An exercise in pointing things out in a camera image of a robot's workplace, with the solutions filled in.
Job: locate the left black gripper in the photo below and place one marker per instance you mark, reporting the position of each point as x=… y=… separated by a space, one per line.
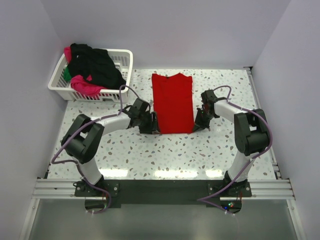
x=153 y=125

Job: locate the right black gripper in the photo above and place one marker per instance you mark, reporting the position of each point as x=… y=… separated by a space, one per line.
x=199 y=125

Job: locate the red t shirt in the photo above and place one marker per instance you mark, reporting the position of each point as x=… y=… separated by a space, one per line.
x=173 y=103

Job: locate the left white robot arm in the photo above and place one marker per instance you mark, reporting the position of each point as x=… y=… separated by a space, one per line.
x=83 y=138

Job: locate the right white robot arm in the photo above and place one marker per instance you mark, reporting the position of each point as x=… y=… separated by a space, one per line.
x=252 y=135

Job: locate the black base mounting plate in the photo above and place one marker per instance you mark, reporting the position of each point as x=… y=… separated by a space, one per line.
x=114 y=193

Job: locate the pink t shirt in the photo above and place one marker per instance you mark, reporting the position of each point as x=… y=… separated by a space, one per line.
x=85 y=87

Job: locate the black t shirt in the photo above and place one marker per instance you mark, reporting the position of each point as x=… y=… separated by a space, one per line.
x=85 y=61

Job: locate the green t shirt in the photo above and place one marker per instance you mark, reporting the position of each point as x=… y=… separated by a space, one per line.
x=66 y=75

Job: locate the aluminium frame rail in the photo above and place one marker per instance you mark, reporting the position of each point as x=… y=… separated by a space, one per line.
x=279 y=189

